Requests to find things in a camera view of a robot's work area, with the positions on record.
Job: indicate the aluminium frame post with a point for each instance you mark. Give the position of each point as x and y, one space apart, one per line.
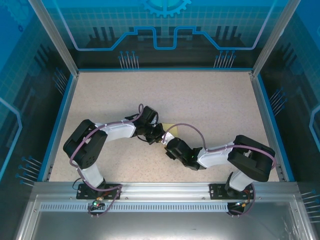
275 40
55 40

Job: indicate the steel sheet tray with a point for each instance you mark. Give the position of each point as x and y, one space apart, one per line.
162 225

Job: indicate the aluminium mounting rail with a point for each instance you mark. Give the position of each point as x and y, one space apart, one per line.
162 188

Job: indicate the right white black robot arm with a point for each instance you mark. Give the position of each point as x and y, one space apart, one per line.
215 157

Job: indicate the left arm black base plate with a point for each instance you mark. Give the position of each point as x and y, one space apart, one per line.
80 196

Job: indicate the yellow paper sheet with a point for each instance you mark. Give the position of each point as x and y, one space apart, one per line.
175 131

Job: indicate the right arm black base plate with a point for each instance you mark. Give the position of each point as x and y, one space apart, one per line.
214 193

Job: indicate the aluminium side rail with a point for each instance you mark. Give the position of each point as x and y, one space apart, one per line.
268 125
62 125

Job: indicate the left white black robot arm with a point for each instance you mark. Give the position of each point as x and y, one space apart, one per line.
120 130

